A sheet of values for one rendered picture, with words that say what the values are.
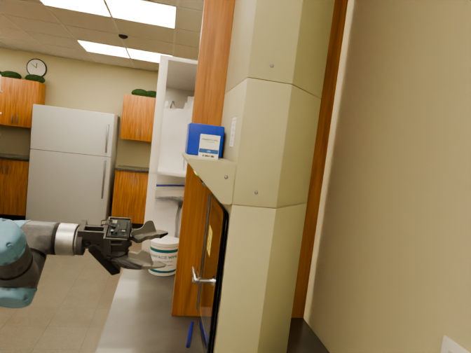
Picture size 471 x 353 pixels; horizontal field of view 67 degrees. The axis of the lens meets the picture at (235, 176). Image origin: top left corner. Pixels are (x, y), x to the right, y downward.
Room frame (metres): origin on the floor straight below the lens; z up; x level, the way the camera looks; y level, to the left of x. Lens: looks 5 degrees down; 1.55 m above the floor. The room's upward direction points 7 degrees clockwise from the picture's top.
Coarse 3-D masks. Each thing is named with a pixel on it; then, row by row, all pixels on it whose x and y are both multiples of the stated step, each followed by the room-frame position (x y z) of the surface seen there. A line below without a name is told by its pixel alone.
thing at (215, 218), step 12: (216, 204) 0.97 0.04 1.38; (216, 216) 0.95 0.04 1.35; (216, 228) 0.92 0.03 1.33; (216, 240) 0.90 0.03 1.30; (216, 252) 0.88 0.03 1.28; (204, 264) 1.08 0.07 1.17; (216, 264) 0.86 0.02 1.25; (204, 276) 1.05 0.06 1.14; (216, 276) 0.84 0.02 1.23; (204, 288) 1.02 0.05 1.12; (216, 288) 0.84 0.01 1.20; (204, 300) 0.99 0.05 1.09; (216, 300) 0.84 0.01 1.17; (204, 312) 0.96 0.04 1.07; (204, 324) 0.94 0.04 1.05; (204, 336) 0.91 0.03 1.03; (204, 348) 0.89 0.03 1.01
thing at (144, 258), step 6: (132, 252) 0.81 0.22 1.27; (138, 252) 0.81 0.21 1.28; (144, 252) 0.80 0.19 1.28; (132, 258) 0.82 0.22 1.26; (138, 258) 0.81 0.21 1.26; (144, 258) 0.81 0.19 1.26; (150, 258) 0.80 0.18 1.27; (144, 264) 0.81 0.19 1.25; (150, 264) 0.81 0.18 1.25; (156, 264) 0.82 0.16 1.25; (162, 264) 0.82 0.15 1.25
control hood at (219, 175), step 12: (192, 156) 0.91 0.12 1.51; (192, 168) 1.05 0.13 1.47; (204, 168) 0.81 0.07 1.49; (216, 168) 0.82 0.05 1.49; (228, 168) 0.83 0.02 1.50; (204, 180) 0.82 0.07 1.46; (216, 180) 0.82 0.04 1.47; (228, 180) 0.83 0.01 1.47; (216, 192) 0.82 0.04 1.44; (228, 192) 0.83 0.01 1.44; (228, 204) 0.83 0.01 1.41
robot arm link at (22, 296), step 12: (36, 252) 0.75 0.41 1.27; (36, 264) 0.73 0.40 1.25; (24, 276) 0.67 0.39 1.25; (36, 276) 0.72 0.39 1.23; (0, 288) 0.67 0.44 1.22; (12, 288) 0.68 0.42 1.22; (24, 288) 0.69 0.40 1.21; (36, 288) 0.73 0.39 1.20; (0, 300) 0.68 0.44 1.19; (12, 300) 0.68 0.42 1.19; (24, 300) 0.69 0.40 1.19
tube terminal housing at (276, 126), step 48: (240, 96) 0.88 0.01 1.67; (288, 96) 0.85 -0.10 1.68; (240, 144) 0.83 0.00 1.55; (288, 144) 0.87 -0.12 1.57; (240, 192) 0.83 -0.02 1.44; (288, 192) 0.90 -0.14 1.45; (240, 240) 0.84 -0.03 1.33; (288, 240) 0.94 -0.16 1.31; (240, 288) 0.84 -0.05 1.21; (288, 288) 0.97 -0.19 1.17; (240, 336) 0.84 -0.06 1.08; (288, 336) 1.02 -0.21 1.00
